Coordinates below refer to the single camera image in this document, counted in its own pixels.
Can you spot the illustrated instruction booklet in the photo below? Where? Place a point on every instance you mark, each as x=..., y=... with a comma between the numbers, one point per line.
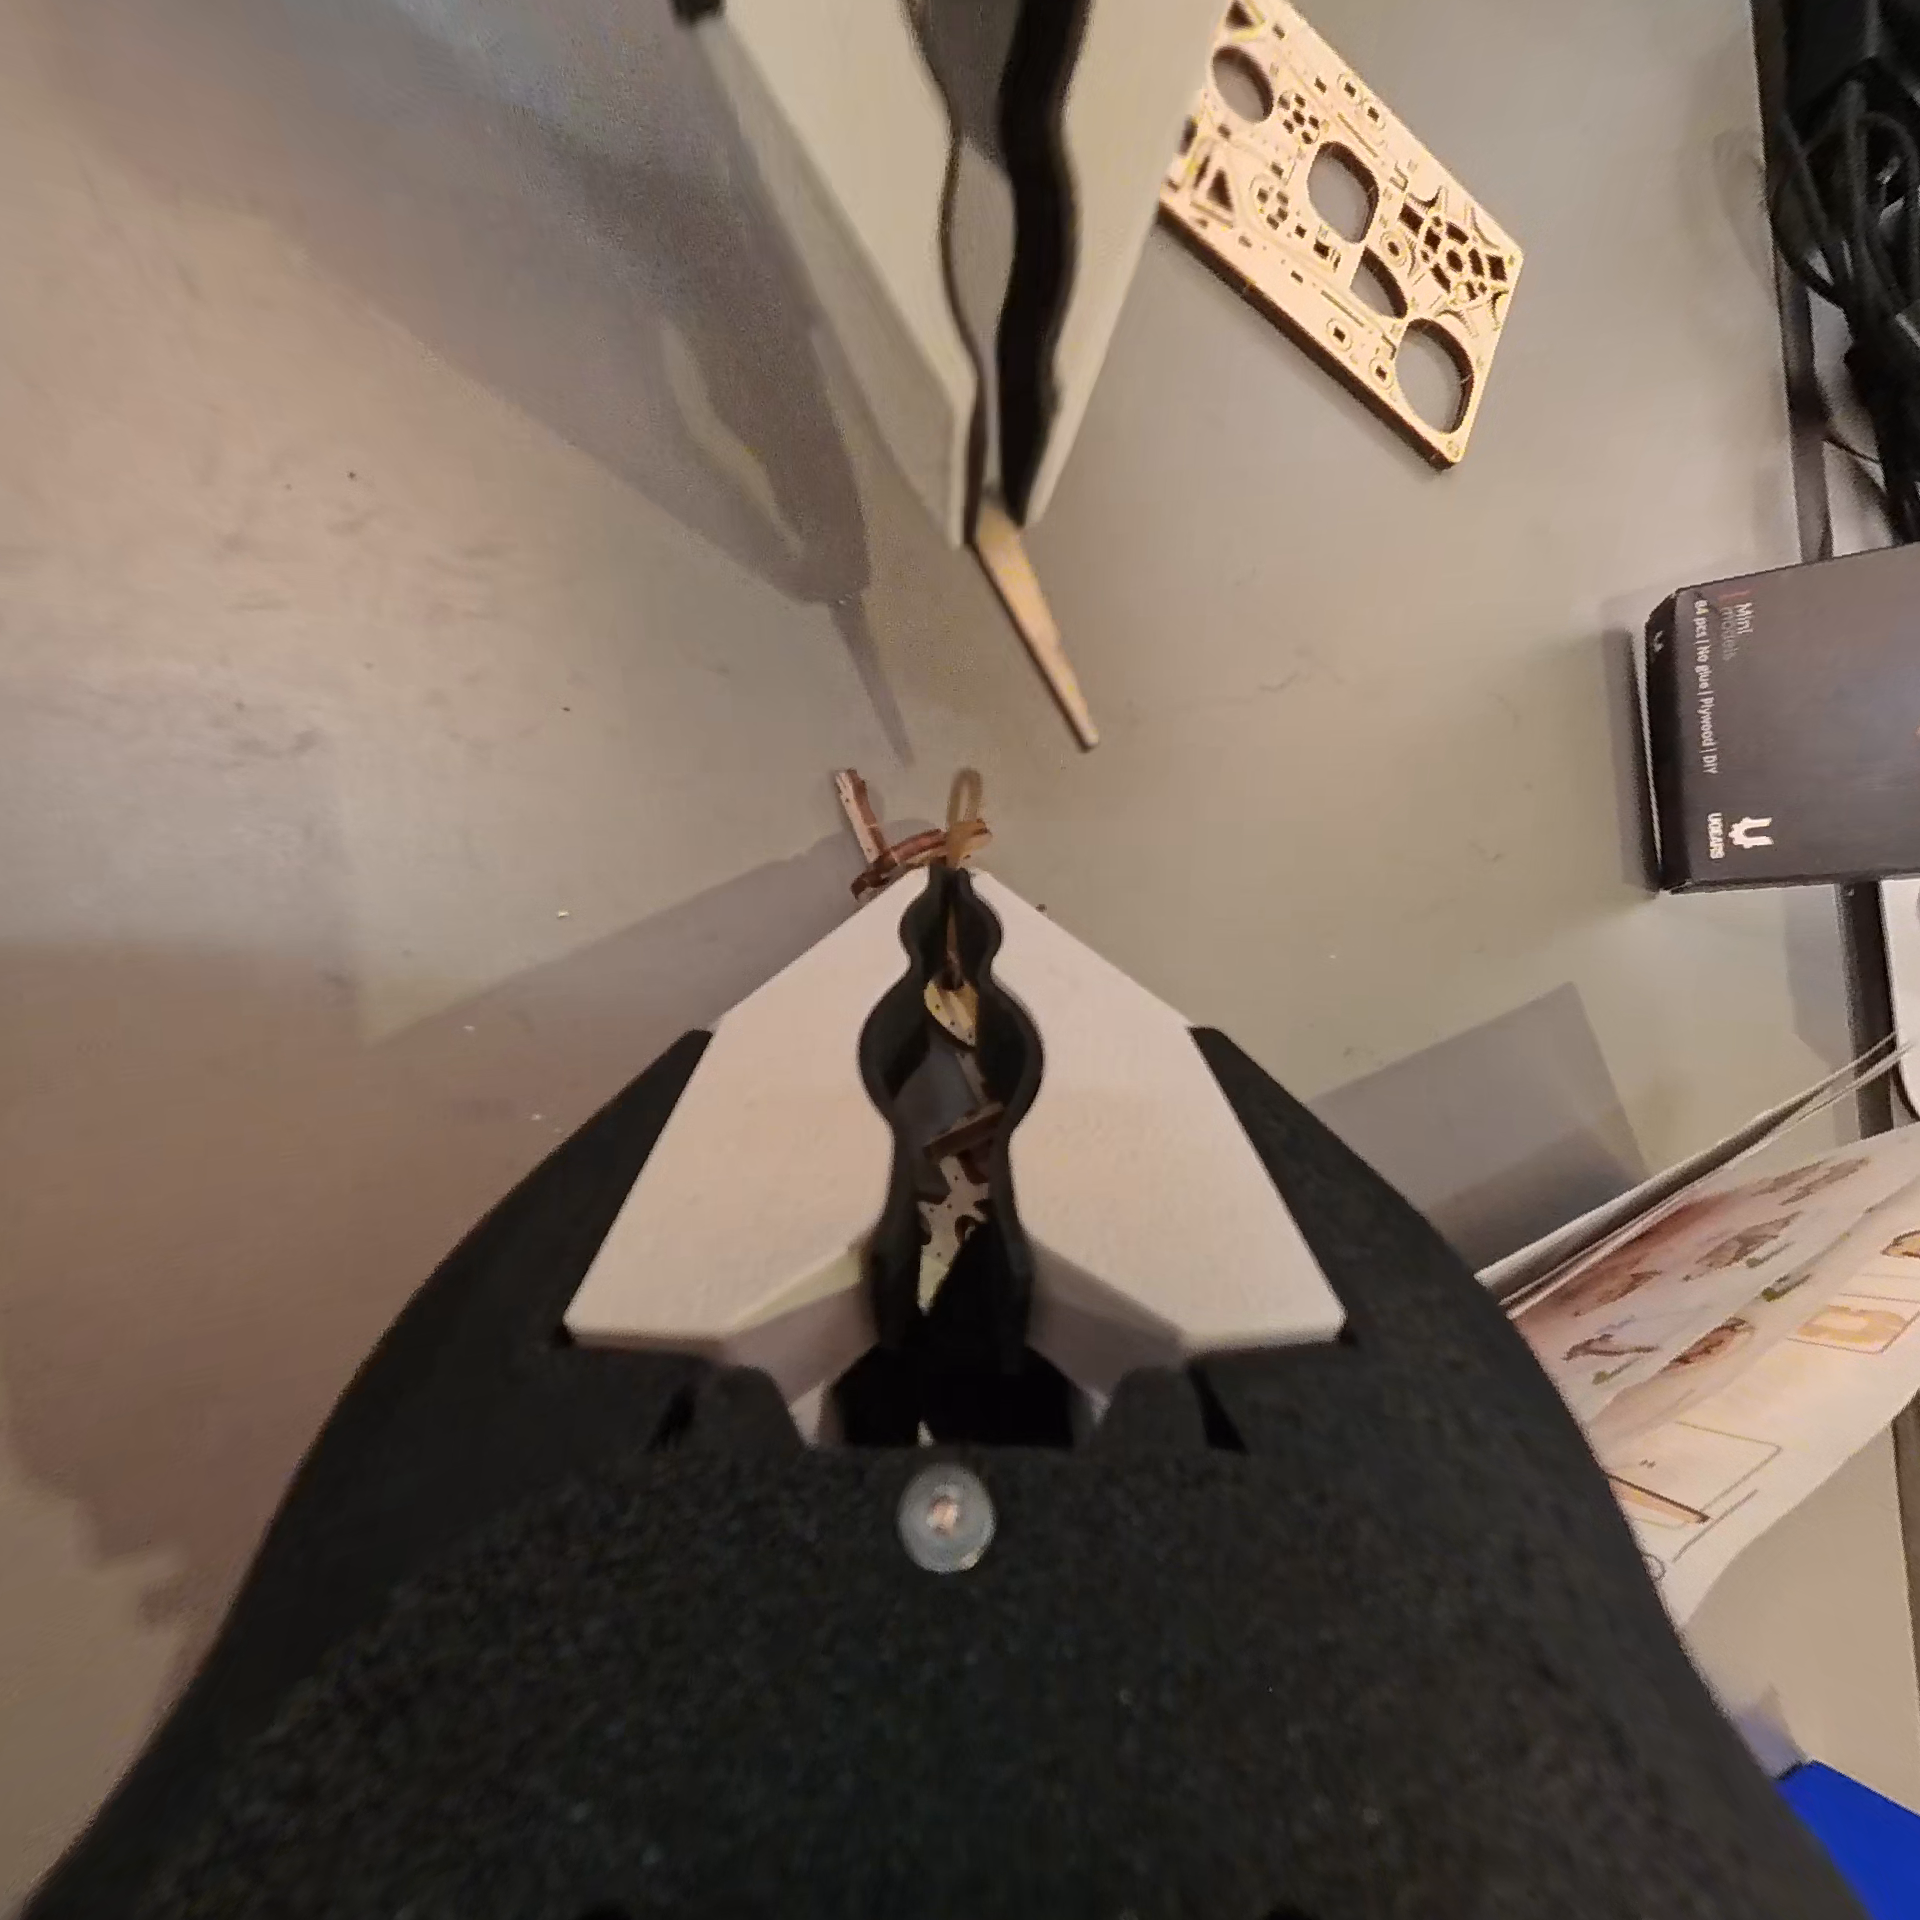
x=1729, y=1349

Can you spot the black cardboard box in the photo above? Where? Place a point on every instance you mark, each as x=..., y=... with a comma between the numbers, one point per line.
x=1799, y=718

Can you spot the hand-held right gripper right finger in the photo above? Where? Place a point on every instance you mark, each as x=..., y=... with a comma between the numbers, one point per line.
x=1175, y=1195

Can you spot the white device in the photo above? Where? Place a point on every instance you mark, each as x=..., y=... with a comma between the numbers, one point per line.
x=1904, y=975

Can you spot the blue plastic bin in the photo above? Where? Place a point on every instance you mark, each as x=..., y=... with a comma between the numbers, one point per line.
x=1873, y=1856

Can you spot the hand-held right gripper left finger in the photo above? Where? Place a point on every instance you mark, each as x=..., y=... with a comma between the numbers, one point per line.
x=736, y=1195

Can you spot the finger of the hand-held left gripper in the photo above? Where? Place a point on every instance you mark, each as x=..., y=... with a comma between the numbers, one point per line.
x=1117, y=180
x=839, y=152

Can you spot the tapered wooden stick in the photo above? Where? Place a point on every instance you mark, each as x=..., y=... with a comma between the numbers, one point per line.
x=1034, y=630

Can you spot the small wooden model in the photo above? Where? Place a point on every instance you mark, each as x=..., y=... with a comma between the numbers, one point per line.
x=954, y=1009

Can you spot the laser-cut wooden parts sheet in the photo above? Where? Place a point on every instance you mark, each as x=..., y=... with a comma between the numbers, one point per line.
x=1276, y=240

